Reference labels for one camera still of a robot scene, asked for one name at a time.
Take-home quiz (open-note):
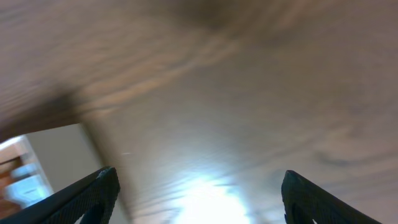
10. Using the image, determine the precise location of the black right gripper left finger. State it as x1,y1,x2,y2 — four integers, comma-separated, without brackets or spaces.
1,167,120,224

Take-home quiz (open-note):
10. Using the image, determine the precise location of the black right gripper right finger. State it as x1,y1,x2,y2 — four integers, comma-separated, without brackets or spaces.
281,170,381,224

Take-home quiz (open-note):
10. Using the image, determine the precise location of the yellow grey toy truck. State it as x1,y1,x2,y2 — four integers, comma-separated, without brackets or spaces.
4,163,52,208

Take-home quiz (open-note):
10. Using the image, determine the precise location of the white cardboard box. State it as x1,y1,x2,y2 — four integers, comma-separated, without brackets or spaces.
0,123,131,224

